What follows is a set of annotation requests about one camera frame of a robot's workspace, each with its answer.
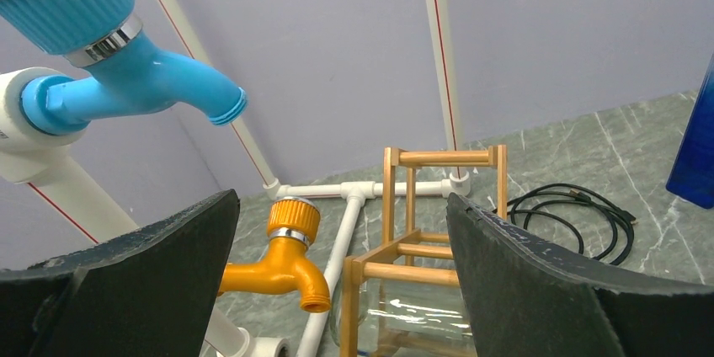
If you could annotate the orange plastic faucet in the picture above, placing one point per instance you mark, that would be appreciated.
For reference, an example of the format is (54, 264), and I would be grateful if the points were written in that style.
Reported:
(292, 228)

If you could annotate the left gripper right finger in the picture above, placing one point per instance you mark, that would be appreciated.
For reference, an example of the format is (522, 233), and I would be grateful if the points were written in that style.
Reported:
(526, 296)

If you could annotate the clear glass bottle in rack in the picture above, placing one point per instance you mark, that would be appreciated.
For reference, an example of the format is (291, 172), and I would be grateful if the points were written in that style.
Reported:
(397, 318)

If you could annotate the wooden wine rack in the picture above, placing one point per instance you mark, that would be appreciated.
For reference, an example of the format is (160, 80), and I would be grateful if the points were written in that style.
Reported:
(394, 258)

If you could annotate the blue plastic faucet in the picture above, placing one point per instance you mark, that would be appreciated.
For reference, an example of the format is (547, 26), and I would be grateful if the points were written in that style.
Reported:
(126, 73)

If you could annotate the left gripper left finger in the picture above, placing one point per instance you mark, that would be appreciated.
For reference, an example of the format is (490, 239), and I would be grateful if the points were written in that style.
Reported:
(149, 292)

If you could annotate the tall blue square bottle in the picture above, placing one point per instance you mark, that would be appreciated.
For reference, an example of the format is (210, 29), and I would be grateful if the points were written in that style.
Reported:
(691, 177)

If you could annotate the white PVC pipe frame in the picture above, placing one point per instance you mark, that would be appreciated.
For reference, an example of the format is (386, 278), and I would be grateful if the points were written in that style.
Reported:
(41, 161)

